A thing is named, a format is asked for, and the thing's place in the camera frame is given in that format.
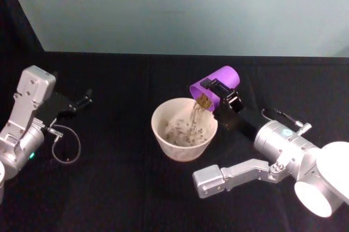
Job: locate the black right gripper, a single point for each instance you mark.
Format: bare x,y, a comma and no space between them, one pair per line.
234,118

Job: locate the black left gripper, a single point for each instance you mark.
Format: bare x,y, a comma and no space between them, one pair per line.
58,106

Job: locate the purple plastic cup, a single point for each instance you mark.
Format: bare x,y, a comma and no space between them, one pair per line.
223,79

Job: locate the small brown beans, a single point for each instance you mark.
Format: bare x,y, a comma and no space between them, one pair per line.
200,106

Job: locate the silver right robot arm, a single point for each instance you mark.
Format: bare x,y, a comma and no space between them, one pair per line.
283,144

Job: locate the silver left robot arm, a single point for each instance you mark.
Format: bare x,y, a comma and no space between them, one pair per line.
26,136

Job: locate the cream ceramic bowl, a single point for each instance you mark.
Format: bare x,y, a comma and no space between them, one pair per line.
182,150

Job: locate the black table cloth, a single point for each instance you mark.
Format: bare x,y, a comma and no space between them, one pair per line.
122,193

